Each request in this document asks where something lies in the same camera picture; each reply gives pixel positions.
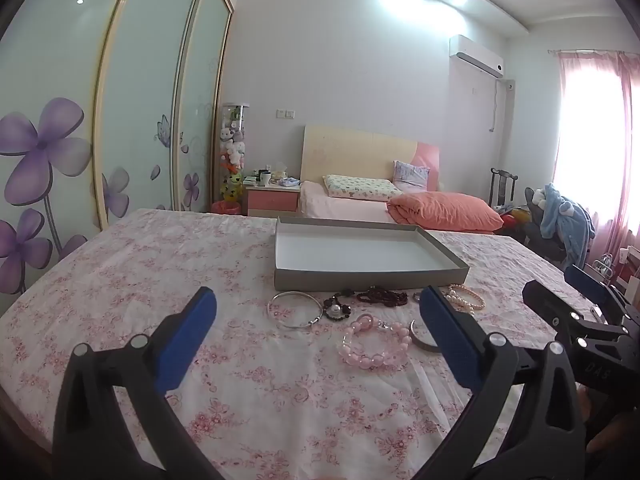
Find peach pearl bracelet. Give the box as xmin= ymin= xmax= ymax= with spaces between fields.
xmin=447 ymin=283 xmax=487 ymax=311

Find thin silver bangle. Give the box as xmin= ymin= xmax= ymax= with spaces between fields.
xmin=267 ymin=290 xmax=325 ymax=330

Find beige pink headboard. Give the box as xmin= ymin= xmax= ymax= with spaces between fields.
xmin=301 ymin=125 xmax=441 ymax=194

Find orange duvet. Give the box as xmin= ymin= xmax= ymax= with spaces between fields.
xmin=387 ymin=191 xmax=505 ymax=234

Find pink curtain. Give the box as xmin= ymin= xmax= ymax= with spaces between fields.
xmin=547 ymin=50 xmax=640 ymax=272

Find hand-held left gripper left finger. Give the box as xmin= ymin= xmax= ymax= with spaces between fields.
xmin=52 ymin=286 xmax=226 ymax=480

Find grey cardboard box tray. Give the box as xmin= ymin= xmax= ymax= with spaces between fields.
xmin=274 ymin=216 xmax=471 ymax=292

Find dark wooden chair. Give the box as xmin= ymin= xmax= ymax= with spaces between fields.
xmin=489 ymin=167 xmax=519 ymax=209

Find pink bead bracelet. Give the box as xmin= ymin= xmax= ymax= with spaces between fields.
xmin=341 ymin=314 xmax=412 ymax=372

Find dark red bead bracelet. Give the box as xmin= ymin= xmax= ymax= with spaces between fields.
xmin=322 ymin=285 xmax=408 ymax=322

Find bed with pink sheet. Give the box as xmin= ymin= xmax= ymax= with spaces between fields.
xmin=298 ymin=180 xmax=501 ymax=234

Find white air conditioner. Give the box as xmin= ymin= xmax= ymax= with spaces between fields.
xmin=448 ymin=34 xmax=505 ymax=80

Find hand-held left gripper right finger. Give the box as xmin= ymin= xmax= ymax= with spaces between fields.
xmin=407 ymin=286 xmax=587 ymax=480

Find floral sliding door wardrobe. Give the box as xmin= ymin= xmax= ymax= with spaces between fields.
xmin=0 ymin=0 xmax=236 ymax=306

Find red yellow toy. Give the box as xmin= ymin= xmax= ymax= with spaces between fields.
xmin=501 ymin=206 xmax=532 ymax=232

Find pink floral tablecloth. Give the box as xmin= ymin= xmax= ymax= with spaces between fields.
xmin=0 ymin=207 xmax=608 ymax=480

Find white pearl bracelet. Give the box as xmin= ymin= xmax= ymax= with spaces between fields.
xmin=446 ymin=292 xmax=476 ymax=316

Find plush toy display tube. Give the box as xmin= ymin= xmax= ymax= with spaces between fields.
xmin=219 ymin=102 xmax=251 ymax=206

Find pink nightstand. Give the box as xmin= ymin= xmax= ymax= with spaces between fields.
xmin=243 ymin=182 xmax=302 ymax=219

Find engraved silver cuff bangle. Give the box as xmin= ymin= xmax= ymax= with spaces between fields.
xmin=409 ymin=319 xmax=441 ymax=354

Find light blue garment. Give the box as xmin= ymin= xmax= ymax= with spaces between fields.
xmin=537 ymin=183 xmax=597 ymax=266

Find floral print pillow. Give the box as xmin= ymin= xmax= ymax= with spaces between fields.
xmin=322 ymin=174 xmax=404 ymax=204

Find air conditioner pipe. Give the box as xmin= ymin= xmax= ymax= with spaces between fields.
xmin=487 ymin=77 xmax=501 ymax=134

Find person's right hand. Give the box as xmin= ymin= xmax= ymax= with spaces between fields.
xmin=577 ymin=385 xmax=640 ymax=463

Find grey chair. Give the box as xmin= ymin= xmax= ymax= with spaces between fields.
xmin=522 ymin=187 xmax=594 ymax=264

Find lilac pillow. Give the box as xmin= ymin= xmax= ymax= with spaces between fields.
xmin=392 ymin=160 xmax=431 ymax=192

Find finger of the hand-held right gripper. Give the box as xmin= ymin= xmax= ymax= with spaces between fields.
xmin=522 ymin=280 xmax=586 ymax=342
xmin=565 ymin=264 xmax=635 ymax=329

